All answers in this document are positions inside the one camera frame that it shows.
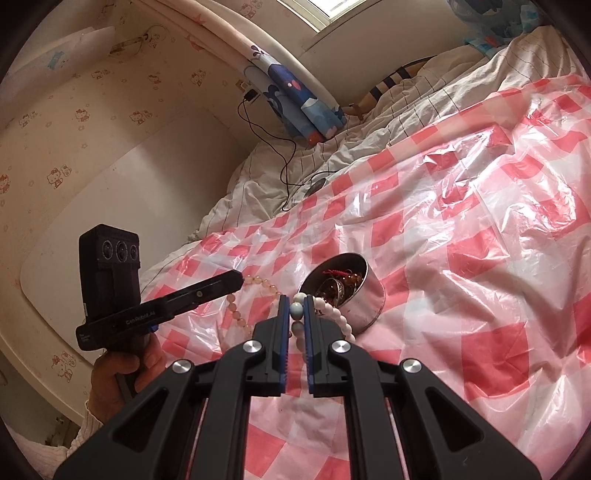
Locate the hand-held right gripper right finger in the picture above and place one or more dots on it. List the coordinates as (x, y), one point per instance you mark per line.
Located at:
(309, 323)

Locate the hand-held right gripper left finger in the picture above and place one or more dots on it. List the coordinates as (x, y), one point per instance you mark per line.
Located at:
(284, 323)

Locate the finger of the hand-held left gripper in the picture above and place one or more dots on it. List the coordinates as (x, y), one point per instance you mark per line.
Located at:
(203, 293)

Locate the silver bangle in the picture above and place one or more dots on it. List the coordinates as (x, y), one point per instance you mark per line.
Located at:
(339, 291)

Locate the round metal tin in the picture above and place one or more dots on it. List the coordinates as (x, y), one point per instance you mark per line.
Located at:
(364, 304)

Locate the person's left forearm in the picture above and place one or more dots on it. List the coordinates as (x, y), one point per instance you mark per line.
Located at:
(69, 443)

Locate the person's left hand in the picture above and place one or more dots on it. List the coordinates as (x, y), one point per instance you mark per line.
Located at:
(147, 364)

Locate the cream headboard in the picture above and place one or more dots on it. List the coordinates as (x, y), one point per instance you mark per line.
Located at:
(138, 184)

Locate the red checked plastic sheet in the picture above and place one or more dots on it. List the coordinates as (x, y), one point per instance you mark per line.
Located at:
(461, 300)

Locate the black charger plug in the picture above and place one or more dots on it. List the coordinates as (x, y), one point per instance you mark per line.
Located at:
(251, 95)

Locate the blue printed curtain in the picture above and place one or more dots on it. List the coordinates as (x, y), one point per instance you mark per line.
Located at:
(295, 97)

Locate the white lined quilt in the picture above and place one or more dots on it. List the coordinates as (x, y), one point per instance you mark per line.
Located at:
(415, 92)

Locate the dark striped pillow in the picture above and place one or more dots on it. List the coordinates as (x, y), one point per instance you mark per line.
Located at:
(392, 78)

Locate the window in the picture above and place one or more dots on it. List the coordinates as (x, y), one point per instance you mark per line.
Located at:
(341, 9)

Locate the light blue printed cloth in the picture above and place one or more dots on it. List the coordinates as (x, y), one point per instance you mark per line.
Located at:
(498, 23)

